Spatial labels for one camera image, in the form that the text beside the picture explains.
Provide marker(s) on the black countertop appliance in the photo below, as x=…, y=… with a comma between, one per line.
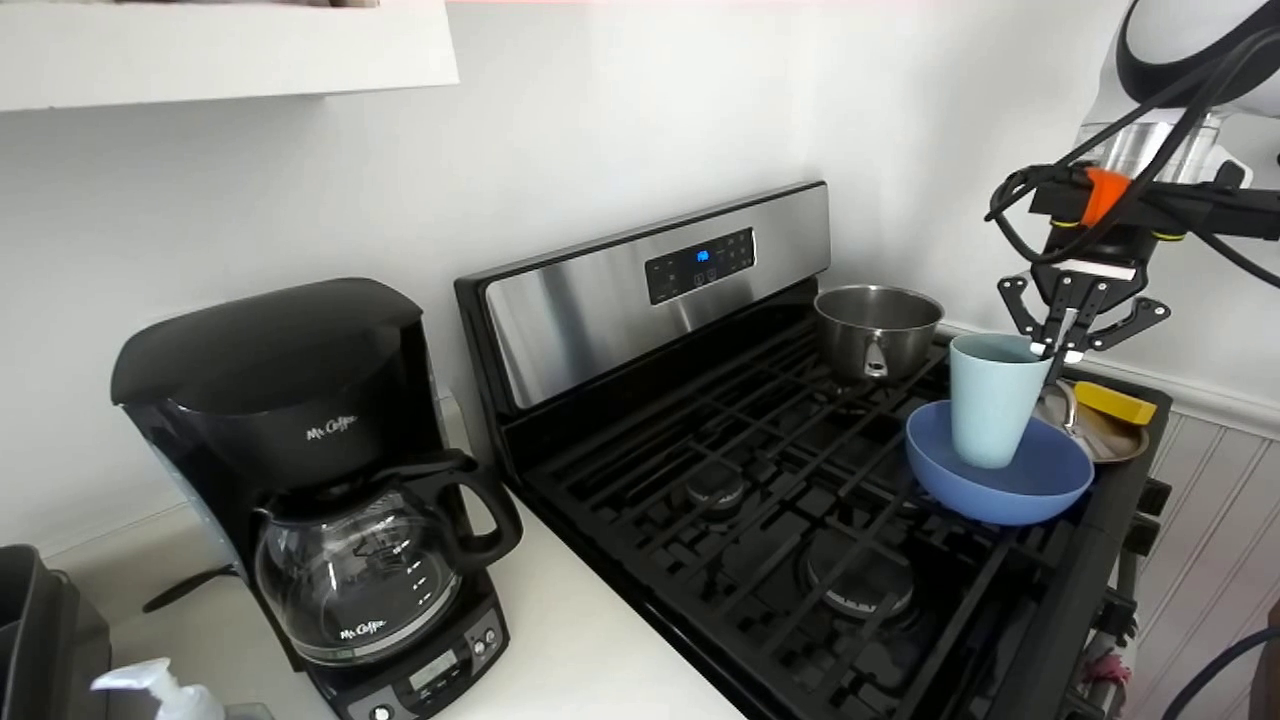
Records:
x=44, y=641

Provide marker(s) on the white kitchen counter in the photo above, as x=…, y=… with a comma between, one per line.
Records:
x=601, y=641

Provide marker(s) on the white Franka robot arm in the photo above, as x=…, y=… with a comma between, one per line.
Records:
x=1187, y=32

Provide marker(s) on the black drip coffee maker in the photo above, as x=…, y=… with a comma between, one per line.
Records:
x=304, y=425

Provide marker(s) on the blue plastic bowl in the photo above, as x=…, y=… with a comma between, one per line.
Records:
x=1002, y=495

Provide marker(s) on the yellow rectangular block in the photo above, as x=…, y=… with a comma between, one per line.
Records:
x=1119, y=402

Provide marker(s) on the light blue plastic cup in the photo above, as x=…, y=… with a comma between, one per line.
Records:
x=993, y=402

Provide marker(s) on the white wall shelf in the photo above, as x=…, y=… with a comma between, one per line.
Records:
x=226, y=46

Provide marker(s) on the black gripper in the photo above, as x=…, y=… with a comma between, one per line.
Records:
x=1096, y=254

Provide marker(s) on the white spray bottle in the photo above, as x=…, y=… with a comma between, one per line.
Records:
x=162, y=694

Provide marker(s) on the black gas stove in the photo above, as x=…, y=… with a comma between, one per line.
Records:
x=746, y=467

